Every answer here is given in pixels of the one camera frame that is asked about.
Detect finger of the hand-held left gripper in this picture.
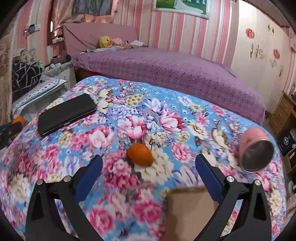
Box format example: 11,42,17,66
0,123,23,135
0,134,15,149

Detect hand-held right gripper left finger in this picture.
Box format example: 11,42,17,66
25,155,103,241

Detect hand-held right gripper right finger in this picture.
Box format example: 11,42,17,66
195,153,272,241

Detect brown tray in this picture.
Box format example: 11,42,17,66
166,186,220,241

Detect dotted cloth cover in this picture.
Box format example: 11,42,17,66
11,75,67,112

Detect black white patterned bag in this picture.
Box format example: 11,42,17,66
12,61,43,93

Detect pink metal cup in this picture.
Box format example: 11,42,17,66
238,127,274,173

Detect black flat case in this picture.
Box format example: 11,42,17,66
38,93,97,137

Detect floral blanket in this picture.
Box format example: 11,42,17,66
0,75,288,241

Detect black box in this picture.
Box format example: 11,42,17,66
277,131,296,149

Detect wooden desk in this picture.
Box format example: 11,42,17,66
269,91,296,139

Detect bed with purple sheet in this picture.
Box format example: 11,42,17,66
72,47,265,124

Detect white wardrobe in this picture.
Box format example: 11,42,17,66
231,0,296,112

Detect pink long curtain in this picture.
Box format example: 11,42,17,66
50,0,79,40

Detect pink covered headboard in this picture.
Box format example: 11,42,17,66
62,22,139,61

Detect yellow duck plush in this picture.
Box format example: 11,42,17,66
99,36,113,49

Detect grey hanging cloth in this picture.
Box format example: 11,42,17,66
73,0,116,16

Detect wall socket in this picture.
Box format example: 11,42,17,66
25,23,41,32

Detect framed wall photo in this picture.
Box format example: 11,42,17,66
152,0,210,18

